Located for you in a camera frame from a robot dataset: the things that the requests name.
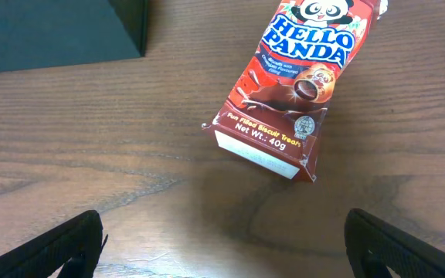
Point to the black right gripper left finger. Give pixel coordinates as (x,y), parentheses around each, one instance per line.
(73,248)

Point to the dark green open box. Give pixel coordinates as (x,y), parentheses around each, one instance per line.
(38,34)

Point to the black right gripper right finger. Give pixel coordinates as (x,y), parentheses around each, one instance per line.
(377,249)

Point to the red Hello Panda box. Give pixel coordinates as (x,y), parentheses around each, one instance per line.
(274,112)

